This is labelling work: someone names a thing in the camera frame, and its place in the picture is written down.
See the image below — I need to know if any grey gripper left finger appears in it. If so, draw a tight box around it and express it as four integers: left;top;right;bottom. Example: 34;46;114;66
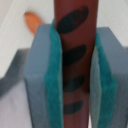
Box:
23;23;64;128

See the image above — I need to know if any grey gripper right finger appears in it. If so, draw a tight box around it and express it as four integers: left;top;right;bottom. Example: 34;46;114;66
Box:
90;28;128;128

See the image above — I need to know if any brown sausage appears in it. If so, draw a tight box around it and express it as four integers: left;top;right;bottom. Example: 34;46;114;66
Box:
54;0;98;128

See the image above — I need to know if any knife with orange handle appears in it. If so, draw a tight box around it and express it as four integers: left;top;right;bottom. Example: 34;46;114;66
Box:
24;12;44;34

